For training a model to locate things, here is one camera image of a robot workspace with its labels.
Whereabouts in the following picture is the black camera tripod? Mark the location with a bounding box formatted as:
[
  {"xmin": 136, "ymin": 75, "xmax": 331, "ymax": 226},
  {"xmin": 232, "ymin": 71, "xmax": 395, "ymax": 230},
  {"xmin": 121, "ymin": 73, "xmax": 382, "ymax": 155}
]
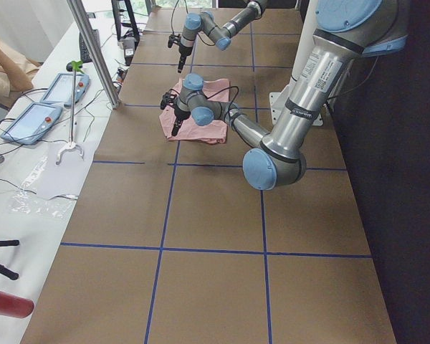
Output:
[{"xmin": 0, "ymin": 239, "xmax": 20, "ymax": 280}]

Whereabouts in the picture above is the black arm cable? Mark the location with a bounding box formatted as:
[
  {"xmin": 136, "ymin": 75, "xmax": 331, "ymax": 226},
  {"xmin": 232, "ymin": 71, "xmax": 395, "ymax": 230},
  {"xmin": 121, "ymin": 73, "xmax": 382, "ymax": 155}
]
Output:
[
  {"xmin": 200, "ymin": 85, "xmax": 241, "ymax": 115},
  {"xmin": 170, "ymin": 0, "xmax": 216, "ymax": 47}
]

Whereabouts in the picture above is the black power adapter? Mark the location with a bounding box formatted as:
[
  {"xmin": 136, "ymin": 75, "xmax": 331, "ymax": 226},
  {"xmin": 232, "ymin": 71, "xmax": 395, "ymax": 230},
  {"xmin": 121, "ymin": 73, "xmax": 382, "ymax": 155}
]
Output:
[{"xmin": 123, "ymin": 37, "xmax": 135, "ymax": 66}]

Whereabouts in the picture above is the black keyboard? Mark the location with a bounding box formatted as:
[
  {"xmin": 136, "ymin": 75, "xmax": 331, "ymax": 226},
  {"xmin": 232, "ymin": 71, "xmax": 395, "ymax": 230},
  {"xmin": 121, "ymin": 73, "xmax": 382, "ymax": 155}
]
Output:
[{"xmin": 79, "ymin": 29, "xmax": 100, "ymax": 64}]

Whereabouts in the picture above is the lower teach pendant tablet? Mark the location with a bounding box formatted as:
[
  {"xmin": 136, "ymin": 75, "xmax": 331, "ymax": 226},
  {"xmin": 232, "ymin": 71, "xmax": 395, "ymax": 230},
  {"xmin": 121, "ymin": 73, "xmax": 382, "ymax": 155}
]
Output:
[{"xmin": 0, "ymin": 102, "xmax": 62, "ymax": 145}]

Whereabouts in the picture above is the pink Snoopy t-shirt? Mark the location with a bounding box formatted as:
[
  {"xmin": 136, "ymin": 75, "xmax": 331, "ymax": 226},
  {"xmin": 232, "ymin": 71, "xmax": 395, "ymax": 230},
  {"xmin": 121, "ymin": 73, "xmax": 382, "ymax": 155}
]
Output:
[{"xmin": 159, "ymin": 78, "xmax": 231, "ymax": 144}]

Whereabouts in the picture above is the white paper sheet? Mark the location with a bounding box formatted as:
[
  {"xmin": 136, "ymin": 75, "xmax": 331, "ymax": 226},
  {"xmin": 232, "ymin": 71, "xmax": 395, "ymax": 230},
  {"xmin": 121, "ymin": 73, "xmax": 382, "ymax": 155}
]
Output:
[{"xmin": 37, "ymin": 141, "xmax": 99, "ymax": 199}]

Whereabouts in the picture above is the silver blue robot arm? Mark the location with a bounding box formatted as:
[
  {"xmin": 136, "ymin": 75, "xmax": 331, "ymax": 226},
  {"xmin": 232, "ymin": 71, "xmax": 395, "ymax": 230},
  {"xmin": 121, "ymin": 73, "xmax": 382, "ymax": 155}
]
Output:
[
  {"xmin": 168, "ymin": 0, "xmax": 268, "ymax": 73},
  {"xmin": 161, "ymin": 1, "xmax": 411, "ymax": 190}
]

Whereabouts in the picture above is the red bottle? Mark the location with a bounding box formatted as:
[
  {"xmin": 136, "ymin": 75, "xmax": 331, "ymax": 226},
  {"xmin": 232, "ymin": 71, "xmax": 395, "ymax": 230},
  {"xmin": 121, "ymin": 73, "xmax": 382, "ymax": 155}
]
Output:
[{"xmin": 0, "ymin": 291, "xmax": 34, "ymax": 318}]

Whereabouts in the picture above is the reacher grabber tool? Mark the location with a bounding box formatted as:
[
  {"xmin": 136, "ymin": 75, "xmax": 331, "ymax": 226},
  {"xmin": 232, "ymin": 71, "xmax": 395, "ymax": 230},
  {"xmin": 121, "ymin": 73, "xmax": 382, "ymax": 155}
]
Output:
[{"xmin": 55, "ymin": 60, "xmax": 84, "ymax": 166}]

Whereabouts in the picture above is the upper teach pendant tablet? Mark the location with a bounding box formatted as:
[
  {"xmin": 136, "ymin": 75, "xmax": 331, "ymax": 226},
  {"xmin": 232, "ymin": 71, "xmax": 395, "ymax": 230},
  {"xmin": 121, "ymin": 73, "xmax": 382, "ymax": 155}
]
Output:
[{"xmin": 40, "ymin": 72, "xmax": 90, "ymax": 107}]

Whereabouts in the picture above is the teach pendant tablet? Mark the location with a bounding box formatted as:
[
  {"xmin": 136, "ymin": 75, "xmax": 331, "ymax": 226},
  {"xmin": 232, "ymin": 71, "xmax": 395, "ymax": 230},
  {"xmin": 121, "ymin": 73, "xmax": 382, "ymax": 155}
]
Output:
[
  {"xmin": 40, "ymin": 72, "xmax": 90, "ymax": 107},
  {"xmin": 0, "ymin": 102, "xmax": 62, "ymax": 145}
]

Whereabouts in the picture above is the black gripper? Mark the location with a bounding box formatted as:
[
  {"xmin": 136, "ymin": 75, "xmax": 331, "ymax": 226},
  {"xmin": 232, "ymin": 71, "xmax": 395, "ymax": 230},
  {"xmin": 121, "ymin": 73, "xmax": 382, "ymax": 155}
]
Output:
[
  {"xmin": 160, "ymin": 91, "xmax": 191, "ymax": 136},
  {"xmin": 167, "ymin": 34, "xmax": 192, "ymax": 73}
]

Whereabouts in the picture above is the clear plastic bag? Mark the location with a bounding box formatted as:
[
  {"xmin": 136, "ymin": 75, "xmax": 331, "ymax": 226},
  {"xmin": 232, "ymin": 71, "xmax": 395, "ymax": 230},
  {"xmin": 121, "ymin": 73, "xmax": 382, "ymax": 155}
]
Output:
[{"xmin": 8, "ymin": 156, "xmax": 78, "ymax": 219}]

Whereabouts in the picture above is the aluminium frame post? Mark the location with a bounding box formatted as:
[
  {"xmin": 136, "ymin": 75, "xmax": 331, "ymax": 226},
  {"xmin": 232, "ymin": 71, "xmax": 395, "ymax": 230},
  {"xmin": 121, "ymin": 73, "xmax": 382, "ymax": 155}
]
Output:
[{"xmin": 67, "ymin": 0, "xmax": 120, "ymax": 109}]

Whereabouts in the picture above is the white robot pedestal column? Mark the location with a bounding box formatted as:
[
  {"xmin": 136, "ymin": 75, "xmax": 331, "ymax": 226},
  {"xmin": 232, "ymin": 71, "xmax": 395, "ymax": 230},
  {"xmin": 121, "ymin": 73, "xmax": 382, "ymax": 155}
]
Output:
[{"xmin": 269, "ymin": 0, "xmax": 318, "ymax": 125}]

